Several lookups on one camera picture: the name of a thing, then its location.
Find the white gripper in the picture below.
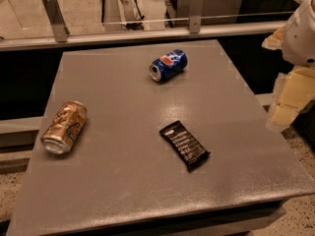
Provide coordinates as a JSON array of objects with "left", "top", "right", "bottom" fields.
[{"left": 262, "top": 0, "right": 315, "bottom": 132}]

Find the orange soda can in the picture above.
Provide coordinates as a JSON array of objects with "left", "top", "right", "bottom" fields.
[{"left": 41, "top": 101, "right": 87, "bottom": 154}]

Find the blue Pepsi can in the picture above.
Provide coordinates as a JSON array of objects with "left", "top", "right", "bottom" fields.
[{"left": 150, "top": 49, "right": 188, "bottom": 82}]

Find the black snack bar wrapper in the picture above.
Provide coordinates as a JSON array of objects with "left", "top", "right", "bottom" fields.
[{"left": 159, "top": 120, "right": 211, "bottom": 171}]

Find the horizontal metal rail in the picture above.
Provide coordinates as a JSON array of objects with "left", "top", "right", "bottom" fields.
[{"left": 0, "top": 21, "right": 285, "bottom": 51}]

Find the right metal rail bracket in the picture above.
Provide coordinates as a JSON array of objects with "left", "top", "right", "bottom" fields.
[{"left": 189, "top": 0, "right": 204, "bottom": 33}]

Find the metal rail bracket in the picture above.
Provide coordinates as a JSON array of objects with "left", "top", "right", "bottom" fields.
[
  {"left": 189, "top": 0, "right": 204, "bottom": 33},
  {"left": 41, "top": 0, "right": 70, "bottom": 42}
]

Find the left metal rail bracket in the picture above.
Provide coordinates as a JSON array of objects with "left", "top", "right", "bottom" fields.
[{"left": 41, "top": 0, "right": 70, "bottom": 42}]

